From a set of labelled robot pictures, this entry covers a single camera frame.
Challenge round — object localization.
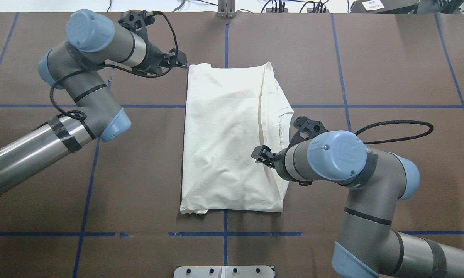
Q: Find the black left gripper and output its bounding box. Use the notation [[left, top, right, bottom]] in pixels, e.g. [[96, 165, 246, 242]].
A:
[[119, 10, 188, 75]]

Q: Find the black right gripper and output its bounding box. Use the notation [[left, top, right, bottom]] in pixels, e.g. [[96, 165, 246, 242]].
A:
[[251, 116, 328, 186]]

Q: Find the cream long-sleeve cat shirt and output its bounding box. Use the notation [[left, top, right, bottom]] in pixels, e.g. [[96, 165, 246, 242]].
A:
[[179, 62, 294, 214]]

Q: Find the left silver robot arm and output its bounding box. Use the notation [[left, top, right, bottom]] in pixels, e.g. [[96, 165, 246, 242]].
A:
[[0, 9, 188, 198]]

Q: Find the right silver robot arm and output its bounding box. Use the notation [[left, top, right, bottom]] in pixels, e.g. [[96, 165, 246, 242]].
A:
[[251, 116, 464, 278]]

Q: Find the black box with label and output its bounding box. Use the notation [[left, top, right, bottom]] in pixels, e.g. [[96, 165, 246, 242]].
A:
[[349, 0, 419, 14]]

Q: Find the aluminium frame post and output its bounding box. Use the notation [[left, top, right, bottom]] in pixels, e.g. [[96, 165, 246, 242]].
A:
[[217, 0, 237, 18]]

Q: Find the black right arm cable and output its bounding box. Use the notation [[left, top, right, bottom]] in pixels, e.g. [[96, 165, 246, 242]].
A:
[[354, 120, 434, 145]]

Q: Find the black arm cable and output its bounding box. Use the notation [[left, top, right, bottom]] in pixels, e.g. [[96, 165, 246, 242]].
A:
[[354, 120, 434, 145], [49, 11, 178, 139]]

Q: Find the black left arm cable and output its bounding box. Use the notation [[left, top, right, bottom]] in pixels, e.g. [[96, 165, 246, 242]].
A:
[[49, 11, 178, 139]]

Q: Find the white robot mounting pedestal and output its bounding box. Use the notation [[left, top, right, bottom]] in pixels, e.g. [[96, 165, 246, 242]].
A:
[[173, 265, 276, 278]]

